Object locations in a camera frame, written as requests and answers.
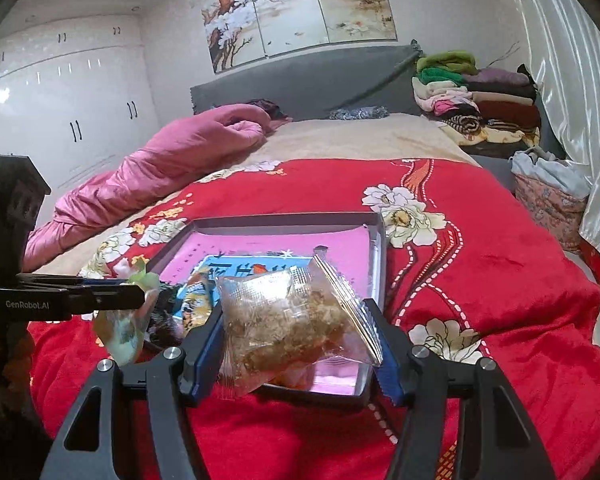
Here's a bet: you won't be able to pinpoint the grey headboard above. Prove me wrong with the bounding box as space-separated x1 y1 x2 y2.
190 40 423 121

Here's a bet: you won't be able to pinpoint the red floral blanket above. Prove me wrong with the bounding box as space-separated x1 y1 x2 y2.
27 157 600 480

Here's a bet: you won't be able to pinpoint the dark maroon cloth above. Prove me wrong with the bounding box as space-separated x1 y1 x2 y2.
245 99 293 123

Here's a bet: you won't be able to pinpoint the light grey clothes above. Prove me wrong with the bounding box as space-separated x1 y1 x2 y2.
510 146 593 198

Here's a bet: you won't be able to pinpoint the dark patterned pillow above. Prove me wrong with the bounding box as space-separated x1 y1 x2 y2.
329 105 388 121

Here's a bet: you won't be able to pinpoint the beige bed sheet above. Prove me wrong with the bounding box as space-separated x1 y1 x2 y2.
30 112 481 281

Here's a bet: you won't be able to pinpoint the white satin curtain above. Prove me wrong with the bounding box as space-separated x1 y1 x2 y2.
502 0 600 266

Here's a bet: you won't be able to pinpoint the pale green snack packet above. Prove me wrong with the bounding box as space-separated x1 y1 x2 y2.
92 255 161 367

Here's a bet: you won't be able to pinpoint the stack of folded clothes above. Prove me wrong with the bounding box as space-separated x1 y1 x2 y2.
412 50 543 148

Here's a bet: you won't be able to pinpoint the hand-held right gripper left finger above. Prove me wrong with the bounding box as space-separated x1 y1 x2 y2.
40 305 226 480

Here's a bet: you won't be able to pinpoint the yellow long snack packet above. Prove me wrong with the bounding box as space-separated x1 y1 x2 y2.
177 270 221 338

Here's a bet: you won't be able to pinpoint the pink quilt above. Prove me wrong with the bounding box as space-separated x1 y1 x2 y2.
22 103 293 273

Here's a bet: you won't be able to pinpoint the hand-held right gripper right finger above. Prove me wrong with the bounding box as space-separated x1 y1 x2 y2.
362 297 556 480

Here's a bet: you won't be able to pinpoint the dark grey shallow box tray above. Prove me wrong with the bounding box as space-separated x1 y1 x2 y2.
145 212 387 406

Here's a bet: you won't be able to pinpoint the floral fabric basket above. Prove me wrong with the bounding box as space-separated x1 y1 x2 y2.
512 172 588 253

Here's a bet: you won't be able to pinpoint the white wardrobe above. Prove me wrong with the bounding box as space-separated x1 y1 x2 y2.
0 12 161 241

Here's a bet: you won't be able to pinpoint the black snack packet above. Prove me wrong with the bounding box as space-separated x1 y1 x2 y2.
145 285 186 351

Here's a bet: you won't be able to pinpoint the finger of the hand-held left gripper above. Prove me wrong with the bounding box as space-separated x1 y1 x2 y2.
19 274 131 291
65 285 147 318

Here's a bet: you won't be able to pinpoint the pink book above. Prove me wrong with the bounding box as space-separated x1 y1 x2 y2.
159 230 373 396

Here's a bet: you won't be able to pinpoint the clear orange cake packet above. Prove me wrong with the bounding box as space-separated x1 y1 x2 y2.
214 254 385 401

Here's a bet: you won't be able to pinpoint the floral wall painting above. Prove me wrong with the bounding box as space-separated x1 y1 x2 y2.
200 0 398 76

